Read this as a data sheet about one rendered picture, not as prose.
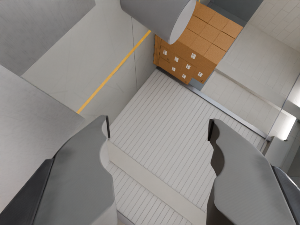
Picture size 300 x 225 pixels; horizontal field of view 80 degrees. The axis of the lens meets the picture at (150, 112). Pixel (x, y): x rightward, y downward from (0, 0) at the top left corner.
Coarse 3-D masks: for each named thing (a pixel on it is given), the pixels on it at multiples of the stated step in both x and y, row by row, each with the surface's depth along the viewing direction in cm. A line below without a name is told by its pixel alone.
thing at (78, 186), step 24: (96, 120) 11; (72, 144) 9; (96, 144) 9; (72, 168) 8; (96, 168) 8; (48, 192) 7; (72, 192) 7; (96, 192) 7; (48, 216) 6; (72, 216) 6; (96, 216) 6
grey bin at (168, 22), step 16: (128, 0) 169; (144, 0) 162; (160, 0) 157; (176, 0) 154; (192, 0) 160; (144, 16) 169; (160, 16) 160; (176, 16) 154; (160, 32) 170; (176, 32) 177
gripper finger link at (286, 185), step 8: (272, 168) 8; (280, 168) 8; (280, 176) 8; (280, 184) 7; (288, 184) 7; (288, 192) 7; (296, 192) 7; (288, 200) 7; (296, 200) 7; (296, 208) 6; (296, 216) 6; (296, 224) 6
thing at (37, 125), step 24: (0, 72) 28; (0, 96) 30; (24, 96) 35; (48, 96) 41; (0, 120) 33; (24, 120) 39; (48, 120) 46; (72, 120) 57; (0, 144) 37; (24, 144) 43; (48, 144) 53; (0, 168) 41; (24, 168) 50; (0, 192) 47
